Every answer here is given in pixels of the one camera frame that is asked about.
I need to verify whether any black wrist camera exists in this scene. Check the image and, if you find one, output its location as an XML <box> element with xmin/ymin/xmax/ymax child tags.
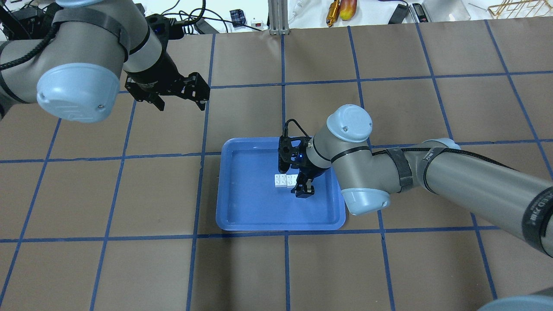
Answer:
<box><xmin>278</xmin><ymin>135</ymin><xmax>311</xmax><ymax>175</ymax></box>

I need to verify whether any black power adapter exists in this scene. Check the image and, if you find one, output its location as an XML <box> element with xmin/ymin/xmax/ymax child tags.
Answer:
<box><xmin>388</xmin><ymin>4</ymin><xmax>409</xmax><ymax>24</ymax></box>

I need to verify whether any blue plastic tray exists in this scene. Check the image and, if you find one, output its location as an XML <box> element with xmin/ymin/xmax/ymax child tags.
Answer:
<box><xmin>215</xmin><ymin>137</ymin><xmax>346</xmax><ymax>232</ymax></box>

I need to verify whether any aluminium frame post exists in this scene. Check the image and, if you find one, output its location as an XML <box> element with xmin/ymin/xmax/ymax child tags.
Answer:
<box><xmin>267</xmin><ymin>0</ymin><xmax>290</xmax><ymax>35</ymax></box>

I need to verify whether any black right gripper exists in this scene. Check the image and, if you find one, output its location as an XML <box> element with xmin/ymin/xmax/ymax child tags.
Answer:
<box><xmin>295</xmin><ymin>165</ymin><xmax>329</xmax><ymax>199</ymax></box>

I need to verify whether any orange toy mango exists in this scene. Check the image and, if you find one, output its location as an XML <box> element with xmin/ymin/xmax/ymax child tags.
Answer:
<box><xmin>339</xmin><ymin>0</ymin><xmax>358</xmax><ymax>20</ymax></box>

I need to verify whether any gold brass cylinder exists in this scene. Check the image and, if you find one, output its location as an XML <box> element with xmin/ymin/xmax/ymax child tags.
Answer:
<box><xmin>325</xmin><ymin>0</ymin><xmax>340</xmax><ymax>27</ymax></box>

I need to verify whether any silver metal tray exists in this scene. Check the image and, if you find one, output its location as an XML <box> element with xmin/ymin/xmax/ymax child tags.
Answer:
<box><xmin>421</xmin><ymin>0</ymin><xmax>471</xmax><ymax>23</ymax></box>

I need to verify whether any white block mid table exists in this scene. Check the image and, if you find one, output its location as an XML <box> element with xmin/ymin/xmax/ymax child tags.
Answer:
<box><xmin>286</xmin><ymin>175</ymin><xmax>298</xmax><ymax>188</ymax></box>

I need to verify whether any white block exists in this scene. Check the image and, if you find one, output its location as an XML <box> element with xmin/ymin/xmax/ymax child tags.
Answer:
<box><xmin>274</xmin><ymin>174</ymin><xmax>286</xmax><ymax>188</ymax></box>

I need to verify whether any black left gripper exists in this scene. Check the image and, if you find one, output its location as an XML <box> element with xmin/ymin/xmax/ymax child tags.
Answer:
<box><xmin>124</xmin><ymin>54</ymin><xmax>210</xmax><ymax>111</ymax></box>

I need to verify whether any gold wire rack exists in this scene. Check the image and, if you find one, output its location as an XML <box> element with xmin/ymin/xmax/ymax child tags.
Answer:
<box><xmin>486</xmin><ymin>0</ymin><xmax>553</xmax><ymax>19</ymax></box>

